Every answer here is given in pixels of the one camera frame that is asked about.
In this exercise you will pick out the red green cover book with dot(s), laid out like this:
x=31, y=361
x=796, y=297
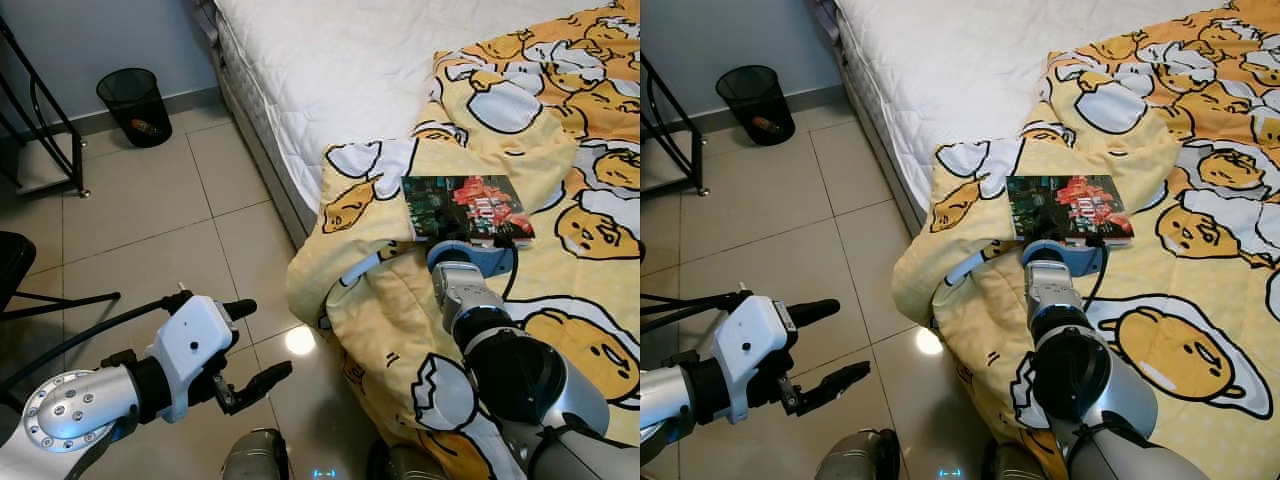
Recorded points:
x=1065, y=205
x=460, y=205

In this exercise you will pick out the yellow cartoon egg blanket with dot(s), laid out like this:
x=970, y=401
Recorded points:
x=400, y=330
x=960, y=330

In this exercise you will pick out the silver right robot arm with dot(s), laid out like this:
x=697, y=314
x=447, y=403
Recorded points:
x=1085, y=380
x=510, y=380

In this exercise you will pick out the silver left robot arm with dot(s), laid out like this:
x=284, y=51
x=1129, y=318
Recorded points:
x=70, y=415
x=665, y=410

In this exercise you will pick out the grey robot left leg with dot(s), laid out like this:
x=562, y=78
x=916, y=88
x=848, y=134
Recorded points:
x=255, y=460
x=855, y=460

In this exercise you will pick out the black metal rack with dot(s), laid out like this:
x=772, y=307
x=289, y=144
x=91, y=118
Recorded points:
x=701, y=165
x=79, y=165

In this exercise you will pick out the white quilted mattress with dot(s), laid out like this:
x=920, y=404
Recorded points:
x=950, y=70
x=330, y=70

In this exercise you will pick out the black mesh trash bin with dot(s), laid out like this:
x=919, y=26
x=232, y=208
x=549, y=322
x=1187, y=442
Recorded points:
x=745, y=95
x=125, y=100

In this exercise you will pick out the black chair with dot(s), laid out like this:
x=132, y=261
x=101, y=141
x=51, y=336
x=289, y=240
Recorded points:
x=12, y=265

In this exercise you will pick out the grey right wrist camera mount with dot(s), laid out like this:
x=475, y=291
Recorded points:
x=1055, y=255
x=465, y=258

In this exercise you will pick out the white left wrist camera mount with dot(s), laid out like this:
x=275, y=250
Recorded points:
x=190, y=345
x=750, y=345

